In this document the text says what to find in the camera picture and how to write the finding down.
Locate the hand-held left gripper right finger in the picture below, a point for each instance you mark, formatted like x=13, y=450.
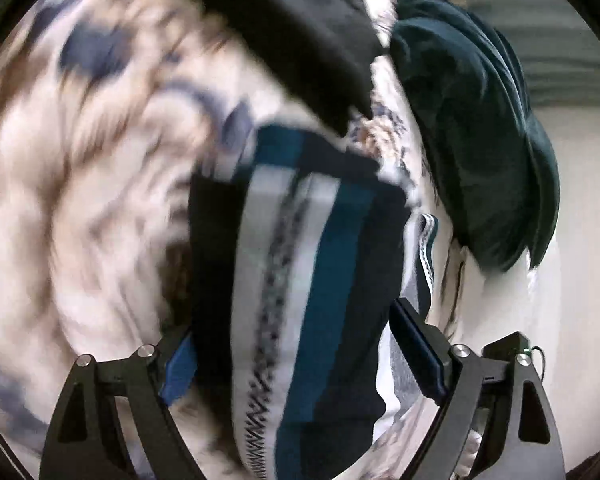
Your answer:
x=420, y=347

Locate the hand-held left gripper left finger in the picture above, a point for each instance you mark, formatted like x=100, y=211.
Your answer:
x=180, y=367

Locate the striped knit sweater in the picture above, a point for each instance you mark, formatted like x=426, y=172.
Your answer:
x=330, y=260

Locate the white cloth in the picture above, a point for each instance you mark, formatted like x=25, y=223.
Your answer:
x=500, y=310

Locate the floral bed quilt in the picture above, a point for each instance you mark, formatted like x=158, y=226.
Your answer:
x=80, y=185

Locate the teal plush blanket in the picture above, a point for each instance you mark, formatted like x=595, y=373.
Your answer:
x=470, y=135

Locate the folded black cloth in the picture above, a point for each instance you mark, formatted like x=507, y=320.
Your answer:
x=300, y=35

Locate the grey-blue curtain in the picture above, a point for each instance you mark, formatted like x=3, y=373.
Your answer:
x=555, y=35

